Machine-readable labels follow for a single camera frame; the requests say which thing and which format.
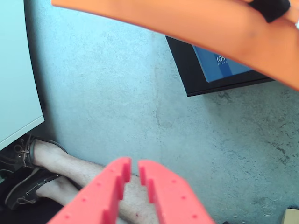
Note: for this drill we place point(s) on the dark leather boat shoe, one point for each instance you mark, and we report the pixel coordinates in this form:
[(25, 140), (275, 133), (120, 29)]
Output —
[(22, 154), (25, 189)]

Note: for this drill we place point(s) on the orange plastic box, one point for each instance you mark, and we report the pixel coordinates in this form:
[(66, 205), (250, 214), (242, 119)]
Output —
[(187, 21)]

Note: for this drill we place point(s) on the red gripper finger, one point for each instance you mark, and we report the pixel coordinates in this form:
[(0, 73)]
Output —
[(93, 196), (172, 198)]

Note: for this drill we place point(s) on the brown cardboard box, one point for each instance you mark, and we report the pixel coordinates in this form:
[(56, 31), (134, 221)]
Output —
[(291, 217)]

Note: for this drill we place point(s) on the bare person leg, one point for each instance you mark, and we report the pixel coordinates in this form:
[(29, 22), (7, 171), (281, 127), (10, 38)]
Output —
[(58, 191), (77, 168)]

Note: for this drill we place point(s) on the blue book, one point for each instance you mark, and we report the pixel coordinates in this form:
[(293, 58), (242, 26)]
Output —
[(217, 67)]

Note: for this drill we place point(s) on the black box with blue label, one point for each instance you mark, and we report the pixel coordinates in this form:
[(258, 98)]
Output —
[(187, 70)]

